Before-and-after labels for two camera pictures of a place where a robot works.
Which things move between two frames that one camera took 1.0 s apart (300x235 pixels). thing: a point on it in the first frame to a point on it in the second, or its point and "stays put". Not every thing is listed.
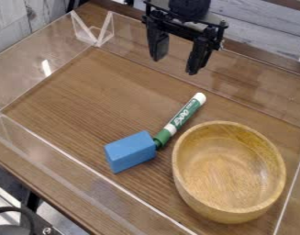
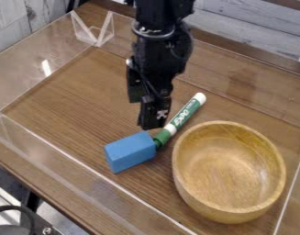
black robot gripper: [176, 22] to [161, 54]
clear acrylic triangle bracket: [83, 33] stays put
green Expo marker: [172, 128] stays put
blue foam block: [131, 152] stays put
